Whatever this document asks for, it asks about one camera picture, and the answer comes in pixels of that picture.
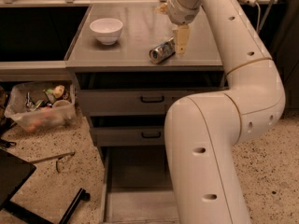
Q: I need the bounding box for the dark cabinet at right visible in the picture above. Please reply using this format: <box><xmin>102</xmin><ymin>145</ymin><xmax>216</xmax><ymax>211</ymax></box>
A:
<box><xmin>270</xmin><ymin>0</ymin><xmax>299</xmax><ymax>109</ymax></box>

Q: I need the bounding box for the black chair base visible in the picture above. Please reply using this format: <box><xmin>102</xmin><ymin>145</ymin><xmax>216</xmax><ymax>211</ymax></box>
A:
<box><xmin>0</xmin><ymin>149</ymin><xmax>91</xmax><ymax>224</ymax></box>

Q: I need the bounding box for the grey bottom drawer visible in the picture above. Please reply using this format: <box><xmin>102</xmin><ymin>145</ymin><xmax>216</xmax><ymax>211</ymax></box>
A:
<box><xmin>100</xmin><ymin>146</ymin><xmax>179</xmax><ymax>224</ymax></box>

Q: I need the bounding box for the grey middle drawer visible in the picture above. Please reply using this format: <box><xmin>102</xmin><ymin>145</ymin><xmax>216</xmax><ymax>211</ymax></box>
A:
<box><xmin>91</xmin><ymin>115</ymin><xmax>165</xmax><ymax>147</ymax></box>

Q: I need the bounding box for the white ceramic bowl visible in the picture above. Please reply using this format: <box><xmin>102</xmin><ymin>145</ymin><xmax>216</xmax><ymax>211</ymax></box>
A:
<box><xmin>90</xmin><ymin>18</ymin><xmax>123</xmax><ymax>45</ymax></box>

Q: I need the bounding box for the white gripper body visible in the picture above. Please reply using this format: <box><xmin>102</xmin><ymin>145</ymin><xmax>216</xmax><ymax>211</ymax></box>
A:
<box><xmin>166</xmin><ymin>0</ymin><xmax>200</xmax><ymax>25</ymax></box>

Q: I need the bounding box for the silver redbull can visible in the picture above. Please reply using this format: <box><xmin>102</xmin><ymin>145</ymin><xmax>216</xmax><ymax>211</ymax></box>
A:
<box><xmin>149</xmin><ymin>37</ymin><xmax>176</xmax><ymax>63</ymax></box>

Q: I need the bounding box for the grey metal drawer cabinet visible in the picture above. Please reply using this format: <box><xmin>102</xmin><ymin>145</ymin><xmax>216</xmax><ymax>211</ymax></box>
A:
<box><xmin>66</xmin><ymin>1</ymin><xmax>226</xmax><ymax>153</ymax></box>

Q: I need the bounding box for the clear plastic storage bin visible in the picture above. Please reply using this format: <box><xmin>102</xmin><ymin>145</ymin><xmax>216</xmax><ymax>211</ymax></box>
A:
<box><xmin>5</xmin><ymin>81</ymin><xmax>76</xmax><ymax>133</ymax></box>

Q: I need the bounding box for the grey drawer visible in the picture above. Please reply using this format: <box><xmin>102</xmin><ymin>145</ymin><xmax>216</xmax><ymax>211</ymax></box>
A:
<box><xmin>76</xmin><ymin>71</ymin><xmax>224</xmax><ymax>116</ymax></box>
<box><xmin>91</xmin><ymin>115</ymin><xmax>165</xmax><ymax>147</ymax></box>
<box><xmin>100</xmin><ymin>146</ymin><xmax>179</xmax><ymax>224</ymax></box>

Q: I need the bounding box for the white power cable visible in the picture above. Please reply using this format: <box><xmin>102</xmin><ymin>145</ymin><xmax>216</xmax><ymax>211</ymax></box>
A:
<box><xmin>254</xmin><ymin>0</ymin><xmax>283</xmax><ymax>35</ymax></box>

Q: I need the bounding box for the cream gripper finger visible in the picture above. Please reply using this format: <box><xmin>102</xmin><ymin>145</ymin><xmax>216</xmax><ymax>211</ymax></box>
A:
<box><xmin>155</xmin><ymin>3</ymin><xmax>167</xmax><ymax>15</ymax></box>
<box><xmin>173</xmin><ymin>25</ymin><xmax>190</xmax><ymax>54</ymax></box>

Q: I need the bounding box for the grey top drawer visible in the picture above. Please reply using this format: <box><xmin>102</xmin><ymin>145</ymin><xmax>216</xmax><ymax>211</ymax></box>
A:
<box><xmin>76</xmin><ymin>71</ymin><xmax>224</xmax><ymax>116</ymax></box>

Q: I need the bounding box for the metal rod on floor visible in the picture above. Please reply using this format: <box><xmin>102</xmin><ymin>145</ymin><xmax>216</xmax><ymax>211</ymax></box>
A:
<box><xmin>29</xmin><ymin>151</ymin><xmax>76</xmax><ymax>173</ymax></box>

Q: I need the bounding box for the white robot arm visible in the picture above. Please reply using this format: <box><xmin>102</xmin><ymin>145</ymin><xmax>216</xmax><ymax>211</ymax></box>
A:
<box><xmin>164</xmin><ymin>0</ymin><xmax>285</xmax><ymax>224</ymax></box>

